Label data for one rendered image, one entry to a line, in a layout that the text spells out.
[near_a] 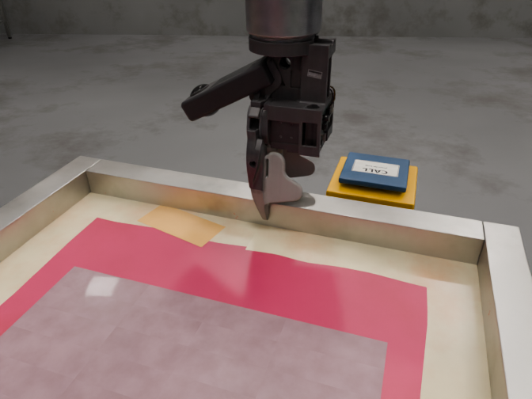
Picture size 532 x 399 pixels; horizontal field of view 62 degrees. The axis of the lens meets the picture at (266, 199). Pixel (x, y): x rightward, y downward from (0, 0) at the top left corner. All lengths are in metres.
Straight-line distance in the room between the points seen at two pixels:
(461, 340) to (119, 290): 0.34
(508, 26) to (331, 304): 7.13
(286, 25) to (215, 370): 0.31
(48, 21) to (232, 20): 2.67
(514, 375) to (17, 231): 0.52
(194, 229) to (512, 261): 0.35
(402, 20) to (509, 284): 6.59
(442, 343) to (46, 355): 0.35
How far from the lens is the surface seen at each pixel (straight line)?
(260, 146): 0.48
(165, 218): 0.59
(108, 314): 0.47
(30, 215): 0.60
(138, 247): 0.55
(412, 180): 0.74
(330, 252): 0.52
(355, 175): 0.69
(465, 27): 7.26
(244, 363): 0.41
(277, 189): 0.51
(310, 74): 0.46
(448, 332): 0.46
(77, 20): 7.42
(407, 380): 0.42
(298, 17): 0.44
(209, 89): 0.50
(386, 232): 0.53
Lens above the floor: 1.29
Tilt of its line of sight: 31 degrees down
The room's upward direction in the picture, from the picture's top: straight up
